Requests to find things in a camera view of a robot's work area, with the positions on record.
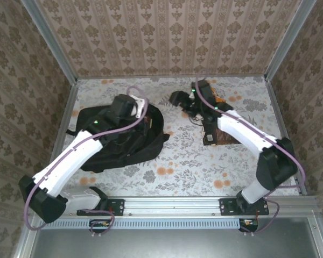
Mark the grey slotted cable duct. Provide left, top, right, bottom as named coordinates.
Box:
left=39, top=218, right=244, bottom=230

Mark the dark brown book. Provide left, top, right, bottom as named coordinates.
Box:
left=201, top=117, right=242, bottom=147

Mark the aluminium upright frame post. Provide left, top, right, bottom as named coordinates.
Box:
left=20, top=0, right=78, bottom=84
left=264, top=0, right=318, bottom=81

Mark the aluminium rear rail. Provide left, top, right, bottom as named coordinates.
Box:
left=76, top=73, right=267, bottom=80

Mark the floral white tablecloth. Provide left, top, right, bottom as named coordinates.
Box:
left=50, top=76, right=300, bottom=197

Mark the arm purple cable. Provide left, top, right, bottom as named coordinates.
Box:
left=24, top=85, right=149, bottom=239
left=196, top=69, right=305, bottom=237

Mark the black backpack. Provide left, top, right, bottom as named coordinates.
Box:
left=66, top=103, right=171, bottom=174

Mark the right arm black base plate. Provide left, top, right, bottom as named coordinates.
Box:
left=219, top=198, right=270, bottom=217

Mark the black cable connector box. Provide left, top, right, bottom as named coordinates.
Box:
left=238, top=219, right=259, bottom=233
left=89, top=219, right=114, bottom=234

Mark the aluminium side rail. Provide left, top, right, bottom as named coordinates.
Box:
left=39, top=80, right=80, bottom=197
left=263, top=76, right=308, bottom=196

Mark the grey metal panel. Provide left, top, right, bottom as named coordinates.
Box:
left=15, top=216, right=323, bottom=258

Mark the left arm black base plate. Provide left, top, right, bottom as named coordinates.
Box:
left=76, top=198, right=125, bottom=217

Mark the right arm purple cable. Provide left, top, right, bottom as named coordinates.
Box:
left=196, top=69, right=305, bottom=237

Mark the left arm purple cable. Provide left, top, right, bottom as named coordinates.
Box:
left=24, top=85, right=149, bottom=239

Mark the aluminium mounting rail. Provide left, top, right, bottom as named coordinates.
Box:
left=29, top=195, right=320, bottom=216

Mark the orange book with photo cover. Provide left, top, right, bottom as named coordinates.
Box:
left=210, top=85, right=227, bottom=105

